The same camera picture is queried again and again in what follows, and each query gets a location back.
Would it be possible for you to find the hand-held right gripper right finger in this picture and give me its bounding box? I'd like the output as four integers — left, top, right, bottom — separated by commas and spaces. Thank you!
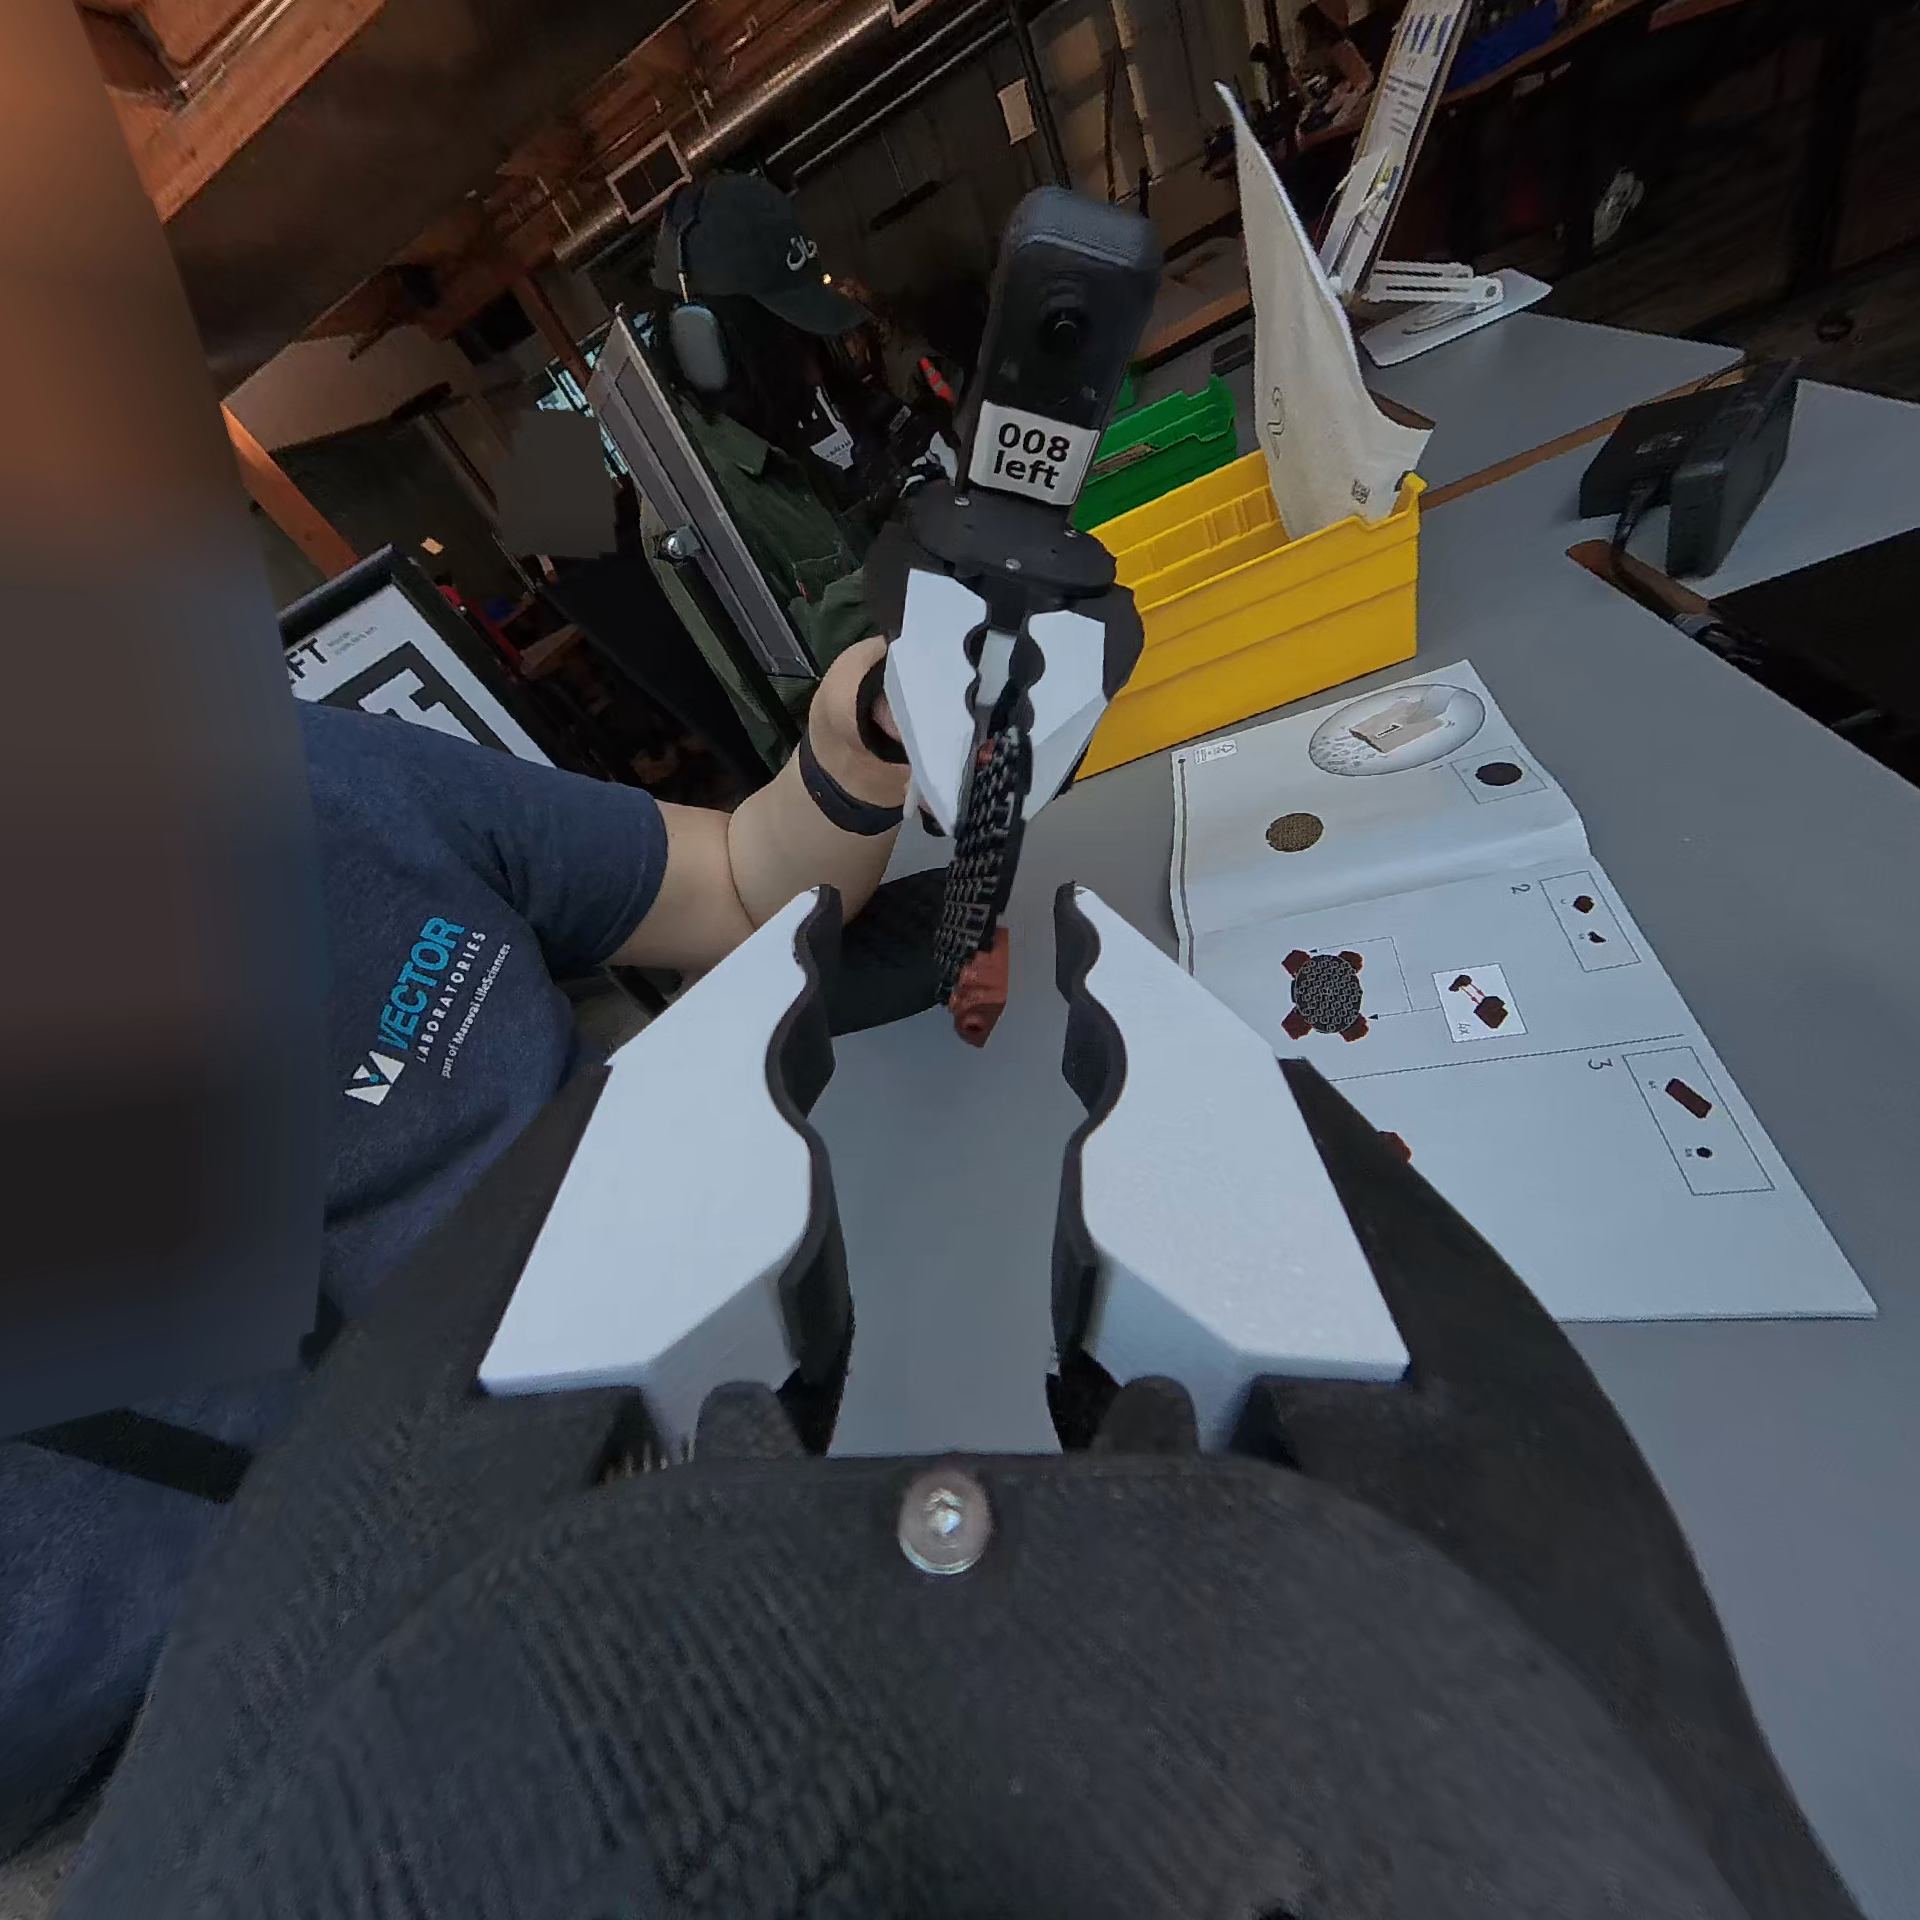
1046, 881, 1415, 1454

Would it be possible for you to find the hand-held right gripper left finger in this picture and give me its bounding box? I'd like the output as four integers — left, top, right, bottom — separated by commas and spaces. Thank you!
476, 884, 857, 1458

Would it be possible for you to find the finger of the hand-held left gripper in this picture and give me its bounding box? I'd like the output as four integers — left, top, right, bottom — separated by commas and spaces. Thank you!
881, 566, 1009, 840
1007, 600, 1119, 828

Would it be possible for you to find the black round toy brick assembly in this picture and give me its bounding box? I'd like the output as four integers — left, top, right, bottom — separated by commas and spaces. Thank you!
929, 720, 1039, 1049

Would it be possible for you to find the person's left forearm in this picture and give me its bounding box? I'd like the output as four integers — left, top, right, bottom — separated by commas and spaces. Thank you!
606, 779, 910, 978

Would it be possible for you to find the person's left hand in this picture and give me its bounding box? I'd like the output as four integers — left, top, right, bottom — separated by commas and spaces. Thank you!
798, 635, 917, 835

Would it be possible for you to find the green plastic bin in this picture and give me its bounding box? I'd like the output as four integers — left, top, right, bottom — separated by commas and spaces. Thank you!
1071, 373, 1239, 530

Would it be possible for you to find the yellow plastic bin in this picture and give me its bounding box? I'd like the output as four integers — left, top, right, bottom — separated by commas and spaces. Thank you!
1071, 450, 1424, 781

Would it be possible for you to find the dark cloth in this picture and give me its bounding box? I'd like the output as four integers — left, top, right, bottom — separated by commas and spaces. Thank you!
827, 870, 962, 1039

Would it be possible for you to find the black cap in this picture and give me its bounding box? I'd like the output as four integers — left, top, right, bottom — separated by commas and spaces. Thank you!
651, 172, 871, 335

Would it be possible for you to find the grey framed panel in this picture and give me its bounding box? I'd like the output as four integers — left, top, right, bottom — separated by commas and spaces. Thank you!
583, 306, 823, 683

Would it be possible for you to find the white instruction booklet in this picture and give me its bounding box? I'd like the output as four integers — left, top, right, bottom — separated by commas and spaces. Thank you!
1170, 659, 1879, 1325

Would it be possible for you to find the person's blue t-shirt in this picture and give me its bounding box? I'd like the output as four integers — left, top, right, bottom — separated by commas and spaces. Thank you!
0, 701, 672, 1853

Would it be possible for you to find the white tablet stand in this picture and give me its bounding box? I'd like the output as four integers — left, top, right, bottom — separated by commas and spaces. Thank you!
1319, 254, 1554, 370

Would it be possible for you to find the white printed board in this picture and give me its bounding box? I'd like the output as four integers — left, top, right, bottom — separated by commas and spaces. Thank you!
1349, 0, 1480, 288

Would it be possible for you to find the white air vent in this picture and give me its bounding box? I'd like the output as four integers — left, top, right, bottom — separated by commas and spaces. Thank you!
603, 132, 696, 216

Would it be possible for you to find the black and white sign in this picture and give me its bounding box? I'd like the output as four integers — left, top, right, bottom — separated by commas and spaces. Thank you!
275, 545, 558, 768

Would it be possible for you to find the black box device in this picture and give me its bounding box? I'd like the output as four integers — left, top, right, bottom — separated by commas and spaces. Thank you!
1578, 356, 1802, 580

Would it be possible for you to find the black cable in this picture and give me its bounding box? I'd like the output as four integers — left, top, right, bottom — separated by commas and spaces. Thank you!
1604, 501, 1757, 662

